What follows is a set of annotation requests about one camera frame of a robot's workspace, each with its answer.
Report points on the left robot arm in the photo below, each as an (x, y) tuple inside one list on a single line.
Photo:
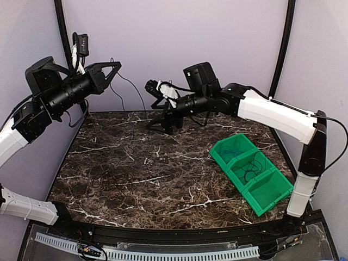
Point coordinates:
[(54, 91)]

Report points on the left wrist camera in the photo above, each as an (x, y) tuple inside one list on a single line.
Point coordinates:
[(80, 50)]

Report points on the green bin near compartment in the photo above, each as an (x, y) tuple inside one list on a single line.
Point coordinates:
[(266, 190)]

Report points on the left black frame post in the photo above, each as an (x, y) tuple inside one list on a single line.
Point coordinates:
[(58, 4)]

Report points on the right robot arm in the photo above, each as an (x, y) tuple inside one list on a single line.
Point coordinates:
[(205, 95)]

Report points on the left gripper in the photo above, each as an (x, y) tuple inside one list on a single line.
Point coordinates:
[(98, 79)]

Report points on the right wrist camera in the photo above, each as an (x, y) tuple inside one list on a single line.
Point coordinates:
[(162, 90)]

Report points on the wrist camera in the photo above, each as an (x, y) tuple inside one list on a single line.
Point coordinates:
[(80, 50), (162, 90)]

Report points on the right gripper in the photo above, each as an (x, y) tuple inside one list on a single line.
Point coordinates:
[(166, 122)]

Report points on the white slotted cable duct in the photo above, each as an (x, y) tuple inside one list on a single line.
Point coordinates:
[(129, 251)]

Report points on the black front rail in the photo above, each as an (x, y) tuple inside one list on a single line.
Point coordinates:
[(260, 233)]

